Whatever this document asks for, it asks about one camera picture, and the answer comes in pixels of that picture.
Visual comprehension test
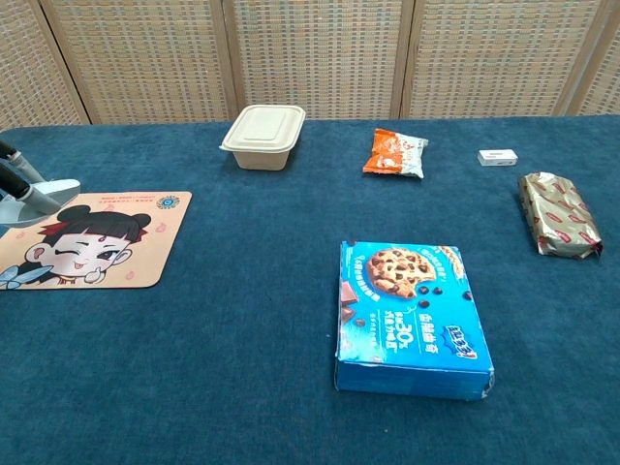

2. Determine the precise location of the woven folding screen panel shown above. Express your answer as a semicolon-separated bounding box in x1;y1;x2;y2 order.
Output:
554;0;620;117
0;0;92;132
223;0;416;121
39;0;239;125
399;0;612;120

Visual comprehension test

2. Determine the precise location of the gold foil snack package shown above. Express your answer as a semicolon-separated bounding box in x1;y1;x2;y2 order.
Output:
518;170;605;260

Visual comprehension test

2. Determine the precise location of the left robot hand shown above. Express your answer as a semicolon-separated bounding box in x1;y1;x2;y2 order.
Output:
0;139;61;216

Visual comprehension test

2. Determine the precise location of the beige lidded food container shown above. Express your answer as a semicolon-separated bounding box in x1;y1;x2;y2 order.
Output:
219;104;307;171

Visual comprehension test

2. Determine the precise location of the orange and white snack bag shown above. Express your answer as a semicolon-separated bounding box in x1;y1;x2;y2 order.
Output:
361;127;430;179

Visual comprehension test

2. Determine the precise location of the cartoon girl mouse pad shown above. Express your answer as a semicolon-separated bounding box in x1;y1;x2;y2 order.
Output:
0;191;194;292

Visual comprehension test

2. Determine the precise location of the blue chocolate cookie box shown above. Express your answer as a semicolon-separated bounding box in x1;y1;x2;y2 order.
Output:
333;240;496;402

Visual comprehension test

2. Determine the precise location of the small white box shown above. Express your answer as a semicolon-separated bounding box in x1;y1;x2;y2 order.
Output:
478;149;519;168

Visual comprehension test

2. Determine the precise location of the teal blue tablecloth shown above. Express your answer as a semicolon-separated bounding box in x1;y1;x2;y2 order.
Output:
0;114;620;465

